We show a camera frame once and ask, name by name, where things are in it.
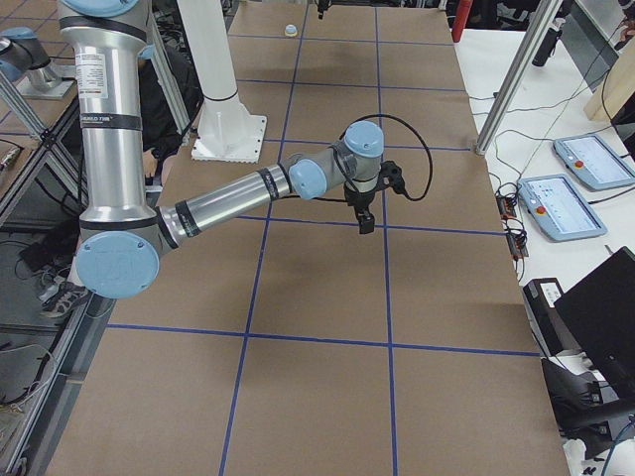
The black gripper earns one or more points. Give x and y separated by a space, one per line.
359 199

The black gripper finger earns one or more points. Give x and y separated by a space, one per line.
322 7

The red cylinder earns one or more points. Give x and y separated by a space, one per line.
461 16

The orange black circuit board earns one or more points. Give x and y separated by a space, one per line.
515 232

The near blue teach pendant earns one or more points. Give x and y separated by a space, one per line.
559 209

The blue teach pendant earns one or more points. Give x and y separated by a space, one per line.
559 209
593 162

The seated person in black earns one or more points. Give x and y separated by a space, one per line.
161 138

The black power box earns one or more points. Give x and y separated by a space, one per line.
550 332

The black bottle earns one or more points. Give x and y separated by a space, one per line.
547 46

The far blue teach pendant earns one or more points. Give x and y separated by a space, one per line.
593 162

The black laptop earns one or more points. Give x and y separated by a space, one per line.
599 313

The wooden board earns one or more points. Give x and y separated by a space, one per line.
615 90

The grey sneaker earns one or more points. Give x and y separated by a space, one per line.
68 297

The white pedestal column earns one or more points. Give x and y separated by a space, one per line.
226 131

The aluminium frame post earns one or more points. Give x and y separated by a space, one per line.
543 19

